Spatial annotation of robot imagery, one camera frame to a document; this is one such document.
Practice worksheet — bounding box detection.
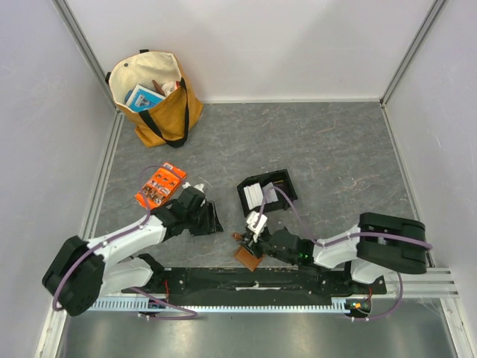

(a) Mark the tan leather card holder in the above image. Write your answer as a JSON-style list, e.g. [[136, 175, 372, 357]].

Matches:
[[232, 233, 264, 271]]

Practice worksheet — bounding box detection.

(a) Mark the black card box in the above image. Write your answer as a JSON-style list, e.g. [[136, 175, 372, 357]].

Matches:
[[237, 169, 297, 216]]

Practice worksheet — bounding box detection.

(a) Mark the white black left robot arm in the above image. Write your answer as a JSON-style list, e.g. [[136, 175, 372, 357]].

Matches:
[[42, 184, 223, 316]]

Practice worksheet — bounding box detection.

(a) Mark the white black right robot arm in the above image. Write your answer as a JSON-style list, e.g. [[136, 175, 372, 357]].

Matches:
[[233, 211, 432, 294]]

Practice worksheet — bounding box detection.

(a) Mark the stack of white cards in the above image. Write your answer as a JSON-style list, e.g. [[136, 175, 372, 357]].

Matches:
[[244, 183, 278, 210]]

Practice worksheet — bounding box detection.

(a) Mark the orange product box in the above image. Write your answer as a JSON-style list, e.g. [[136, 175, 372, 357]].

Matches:
[[135, 162, 187, 210]]

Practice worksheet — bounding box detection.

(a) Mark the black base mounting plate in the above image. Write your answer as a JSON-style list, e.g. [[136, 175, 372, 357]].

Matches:
[[148, 266, 388, 299]]

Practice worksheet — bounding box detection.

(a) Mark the mustard yellow tote bag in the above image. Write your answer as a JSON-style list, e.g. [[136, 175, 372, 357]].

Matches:
[[105, 49, 203, 148]]

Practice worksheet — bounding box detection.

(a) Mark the blue book in bag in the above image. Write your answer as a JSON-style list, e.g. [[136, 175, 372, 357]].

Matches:
[[125, 84, 165, 113]]

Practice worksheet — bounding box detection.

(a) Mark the white item in bag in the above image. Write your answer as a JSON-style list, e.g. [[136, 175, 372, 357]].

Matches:
[[162, 81, 180, 97]]

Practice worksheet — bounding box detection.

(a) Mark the brown item in bag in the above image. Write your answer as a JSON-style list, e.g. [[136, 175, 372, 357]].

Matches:
[[152, 80, 165, 96]]

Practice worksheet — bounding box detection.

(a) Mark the white slotted cable duct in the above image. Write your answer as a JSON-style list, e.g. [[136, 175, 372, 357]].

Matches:
[[88, 295, 352, 314]]

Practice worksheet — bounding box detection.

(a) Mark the aluminium frame rail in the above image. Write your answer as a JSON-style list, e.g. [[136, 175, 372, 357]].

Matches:
[[53, 0, 124, 239]]

